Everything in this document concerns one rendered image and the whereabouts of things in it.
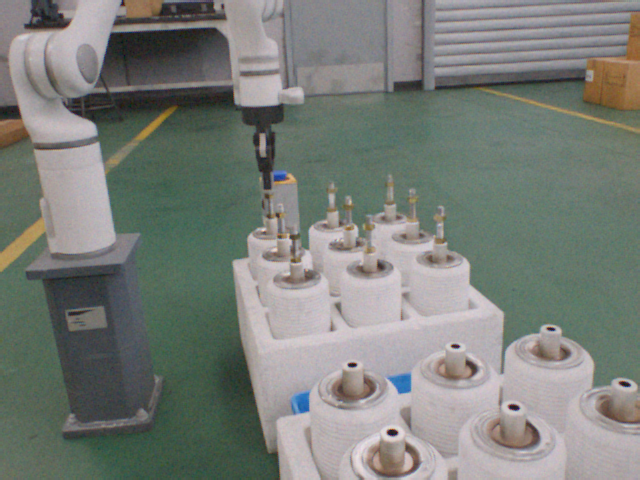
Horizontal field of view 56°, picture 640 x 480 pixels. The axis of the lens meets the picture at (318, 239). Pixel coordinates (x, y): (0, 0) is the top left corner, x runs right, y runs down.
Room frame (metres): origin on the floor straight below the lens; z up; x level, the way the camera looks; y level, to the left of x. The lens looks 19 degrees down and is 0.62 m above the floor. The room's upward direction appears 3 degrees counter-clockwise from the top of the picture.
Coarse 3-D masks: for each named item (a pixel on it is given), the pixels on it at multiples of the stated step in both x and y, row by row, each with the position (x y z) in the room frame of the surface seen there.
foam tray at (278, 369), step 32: (256, 288) 1.01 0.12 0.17; (256, 320) 0.87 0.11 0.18; (416, 320) 0.84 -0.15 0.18; (448, 320) 0.84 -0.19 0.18; (480, 320) 0.84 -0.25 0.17; (256, 352) 0.81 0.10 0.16; (288, 352) 0.78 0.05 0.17; (320, 352) 0.79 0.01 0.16; (352, 352) 0.80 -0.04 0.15; (384, 352) 0.81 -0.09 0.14; (416, 352) 0.82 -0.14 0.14; (480, 352) 0.84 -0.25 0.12; (256, 384) 0.87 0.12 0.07; (288, 384) 0.78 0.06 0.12
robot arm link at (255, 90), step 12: (240, 84) 1.08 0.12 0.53; (252, 84) 1.06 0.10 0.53; (264, 84) 1.06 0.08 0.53; (276, 84) 1.07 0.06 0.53; (240, 96) 1.08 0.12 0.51; (252, 96) 1.06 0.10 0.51; (264, 96) 1.06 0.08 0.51; (276, 96) 1.07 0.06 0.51; (288, 96) 1.05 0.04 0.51; (300, 96) 1.05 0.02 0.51
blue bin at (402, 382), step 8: (384, 376) 0.78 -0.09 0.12; (392, 376) 0.78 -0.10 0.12; (400, 376) 0.78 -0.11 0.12; (408, 376) 0.78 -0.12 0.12; (392, 384) 0.78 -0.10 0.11; (400, 384) 0.78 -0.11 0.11; (408, 384) 0.78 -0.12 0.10; (304, 392) 0.75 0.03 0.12; (400, 392) 0.78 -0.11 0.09; (408, 392) 0.78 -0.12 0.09; (296, 400) 0.74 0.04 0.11; (304, 400) 0.75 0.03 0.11; (296, 408) 0.71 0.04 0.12; (304, 408) 0.75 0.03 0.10
